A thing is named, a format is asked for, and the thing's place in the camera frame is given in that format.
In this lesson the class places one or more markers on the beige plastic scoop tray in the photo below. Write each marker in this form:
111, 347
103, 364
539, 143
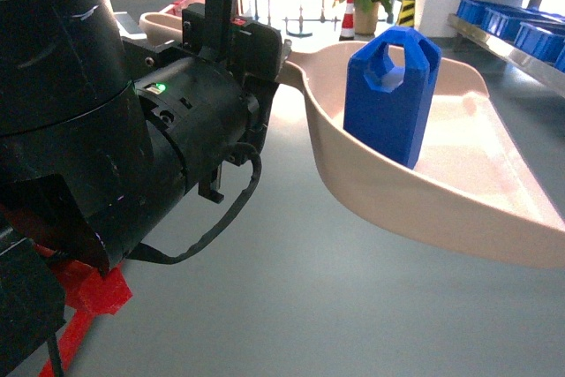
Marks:
470, 192

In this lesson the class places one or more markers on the yellow black traffic cone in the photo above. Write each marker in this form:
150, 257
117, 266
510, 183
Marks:
406, 16

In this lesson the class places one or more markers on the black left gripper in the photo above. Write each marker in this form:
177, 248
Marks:
205, 88

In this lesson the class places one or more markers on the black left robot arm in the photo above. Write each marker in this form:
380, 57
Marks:
97, 147

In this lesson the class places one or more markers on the red plastic bracket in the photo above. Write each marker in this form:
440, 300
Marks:
90, 295

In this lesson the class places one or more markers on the red white traffic cone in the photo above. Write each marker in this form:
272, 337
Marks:
347, 32

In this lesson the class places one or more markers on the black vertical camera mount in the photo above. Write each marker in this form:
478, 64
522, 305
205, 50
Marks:
215, 41

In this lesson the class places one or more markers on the blue plastic part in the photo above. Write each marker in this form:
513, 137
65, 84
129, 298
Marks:
389, 90

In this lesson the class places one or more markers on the steel shelf rack left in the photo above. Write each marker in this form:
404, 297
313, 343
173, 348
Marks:
527, 38

